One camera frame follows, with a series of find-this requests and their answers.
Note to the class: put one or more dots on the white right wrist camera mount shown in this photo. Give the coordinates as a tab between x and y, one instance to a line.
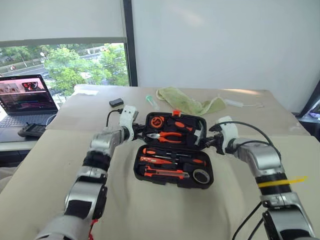
228	130

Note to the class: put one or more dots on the white side desk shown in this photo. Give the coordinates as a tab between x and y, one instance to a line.
15	146

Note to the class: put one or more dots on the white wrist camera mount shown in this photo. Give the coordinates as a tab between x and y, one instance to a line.
127	117
228	130

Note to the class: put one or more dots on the white roller blind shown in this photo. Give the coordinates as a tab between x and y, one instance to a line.
62	20

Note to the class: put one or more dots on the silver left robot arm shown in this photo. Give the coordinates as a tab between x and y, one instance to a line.
100	142

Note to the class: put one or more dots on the black electrical tape roll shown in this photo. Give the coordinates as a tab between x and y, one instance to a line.
197	178

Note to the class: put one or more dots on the orange test pen screwdriver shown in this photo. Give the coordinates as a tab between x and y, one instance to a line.
155	160

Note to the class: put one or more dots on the clear tube green cap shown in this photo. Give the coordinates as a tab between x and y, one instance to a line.
152	101

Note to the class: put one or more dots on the beige table cover cloth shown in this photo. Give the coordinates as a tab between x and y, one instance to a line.
162	212
82	115

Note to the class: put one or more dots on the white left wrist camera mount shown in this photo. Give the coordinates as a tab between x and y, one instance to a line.
127	117

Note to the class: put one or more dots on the orange black utility knife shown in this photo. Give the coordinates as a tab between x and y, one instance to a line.
165	172

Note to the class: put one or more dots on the orange black tape measure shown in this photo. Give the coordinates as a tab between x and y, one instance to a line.
157	122

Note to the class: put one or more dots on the green towel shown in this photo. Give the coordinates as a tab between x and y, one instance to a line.
182	101

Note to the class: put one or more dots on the open laptop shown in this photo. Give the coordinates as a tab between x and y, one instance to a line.
25	100

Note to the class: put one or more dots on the black handheld controller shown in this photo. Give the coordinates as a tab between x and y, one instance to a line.
32	130

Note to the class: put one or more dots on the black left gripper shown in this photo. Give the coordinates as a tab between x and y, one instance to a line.
135	132

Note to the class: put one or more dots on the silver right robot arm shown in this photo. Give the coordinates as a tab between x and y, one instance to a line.
267	157

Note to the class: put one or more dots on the black window frame post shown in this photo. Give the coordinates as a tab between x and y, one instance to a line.
131	45

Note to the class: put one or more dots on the black tool case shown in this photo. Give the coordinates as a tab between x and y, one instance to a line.
175	180

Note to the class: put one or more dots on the yellow tape band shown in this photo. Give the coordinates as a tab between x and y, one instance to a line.
275	183

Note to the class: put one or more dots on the steel claw hammer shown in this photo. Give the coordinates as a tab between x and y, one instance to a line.
200	132

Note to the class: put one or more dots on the small black box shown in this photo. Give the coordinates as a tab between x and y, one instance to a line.
116	102

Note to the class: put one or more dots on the dark slanted frame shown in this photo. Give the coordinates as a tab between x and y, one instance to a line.
312	100

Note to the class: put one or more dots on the short orange black screwdriver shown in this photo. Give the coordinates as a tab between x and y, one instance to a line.
180	125

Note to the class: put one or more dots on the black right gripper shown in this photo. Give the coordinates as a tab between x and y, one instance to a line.
220	144

